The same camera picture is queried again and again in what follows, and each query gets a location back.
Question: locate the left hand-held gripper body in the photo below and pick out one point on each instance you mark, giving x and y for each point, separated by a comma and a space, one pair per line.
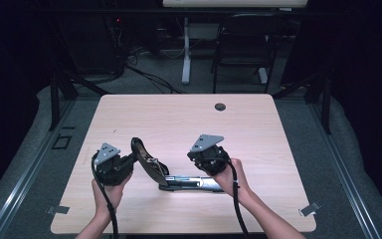
112, 167

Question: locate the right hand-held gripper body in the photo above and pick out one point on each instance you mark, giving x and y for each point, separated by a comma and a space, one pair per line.
210, 156

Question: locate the black stapler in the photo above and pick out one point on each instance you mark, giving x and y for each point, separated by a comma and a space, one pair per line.
152, 166

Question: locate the person's left hand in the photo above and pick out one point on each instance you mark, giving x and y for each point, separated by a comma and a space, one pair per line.
111, 197

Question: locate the person's right hand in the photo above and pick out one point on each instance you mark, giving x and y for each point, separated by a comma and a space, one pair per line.
229, 181

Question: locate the grey tape strip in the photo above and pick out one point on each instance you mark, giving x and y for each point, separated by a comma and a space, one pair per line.
310, 209
58, 209

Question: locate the black metal stand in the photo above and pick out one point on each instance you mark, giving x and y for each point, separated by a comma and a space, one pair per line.
326, 106
54, 99

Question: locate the white desk leg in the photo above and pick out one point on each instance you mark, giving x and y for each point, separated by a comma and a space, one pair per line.
263, 75
186, 56

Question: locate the black chair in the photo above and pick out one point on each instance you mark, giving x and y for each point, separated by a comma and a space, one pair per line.
245, 49

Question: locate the dark computer tower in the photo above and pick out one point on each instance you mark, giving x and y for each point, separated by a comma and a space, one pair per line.
93, 46

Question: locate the aluminium floor rail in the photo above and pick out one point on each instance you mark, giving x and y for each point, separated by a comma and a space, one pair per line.
348, 186
23, 179

